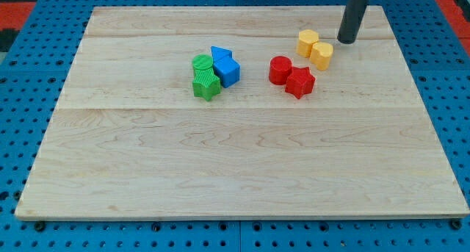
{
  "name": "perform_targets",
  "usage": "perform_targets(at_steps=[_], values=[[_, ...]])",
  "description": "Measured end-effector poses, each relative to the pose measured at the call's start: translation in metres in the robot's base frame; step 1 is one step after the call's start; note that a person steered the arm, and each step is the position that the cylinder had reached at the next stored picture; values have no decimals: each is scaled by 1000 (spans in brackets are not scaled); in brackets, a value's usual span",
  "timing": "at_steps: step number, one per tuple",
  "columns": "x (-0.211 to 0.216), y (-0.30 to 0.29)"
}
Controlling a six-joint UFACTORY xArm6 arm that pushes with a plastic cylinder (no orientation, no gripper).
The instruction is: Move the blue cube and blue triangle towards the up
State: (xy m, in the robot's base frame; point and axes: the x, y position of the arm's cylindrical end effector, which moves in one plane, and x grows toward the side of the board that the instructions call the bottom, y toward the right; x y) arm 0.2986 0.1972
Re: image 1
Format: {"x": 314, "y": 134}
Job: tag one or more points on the blue cube block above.
{"x": 228, "y": 70}

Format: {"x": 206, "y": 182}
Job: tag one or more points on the blue triangle block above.
{"x": 220, "y": 53}

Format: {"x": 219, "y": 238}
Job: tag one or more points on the green star block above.
{"x": 206, "y": 84}

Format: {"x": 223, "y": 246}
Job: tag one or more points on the green cylinder block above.
{"x": 202, "y": 62}

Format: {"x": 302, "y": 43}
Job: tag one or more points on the red cylinder block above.
{"x": 280, "y": 69}

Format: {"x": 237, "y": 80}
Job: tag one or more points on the red star block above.
{"x": 300, "y": 82}

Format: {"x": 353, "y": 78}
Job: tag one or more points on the light wooden board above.
{"x": 128, "y": 141}

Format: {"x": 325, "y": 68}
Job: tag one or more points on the yellow hexagon block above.
{"x": 305, "y": 41}

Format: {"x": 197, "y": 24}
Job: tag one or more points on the yellow heart block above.
{"x": 321, "y": 54}

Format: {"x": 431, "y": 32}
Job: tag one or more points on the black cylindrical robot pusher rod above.
{"x": 351, "y": 21}

